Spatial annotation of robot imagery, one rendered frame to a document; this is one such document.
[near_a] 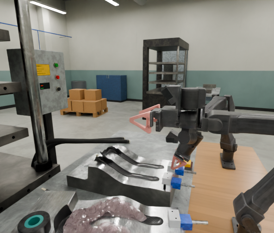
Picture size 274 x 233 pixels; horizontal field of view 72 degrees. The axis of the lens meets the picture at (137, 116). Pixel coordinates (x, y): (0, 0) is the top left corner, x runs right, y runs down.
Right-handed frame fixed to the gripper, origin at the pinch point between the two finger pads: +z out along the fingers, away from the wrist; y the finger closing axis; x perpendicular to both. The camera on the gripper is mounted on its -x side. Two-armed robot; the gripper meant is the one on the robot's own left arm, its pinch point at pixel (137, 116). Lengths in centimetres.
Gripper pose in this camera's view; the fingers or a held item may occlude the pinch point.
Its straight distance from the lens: 64.6
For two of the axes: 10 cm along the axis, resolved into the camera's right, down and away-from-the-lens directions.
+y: -3.3, 2.3, -9.2
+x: 0.2, 9.7, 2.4
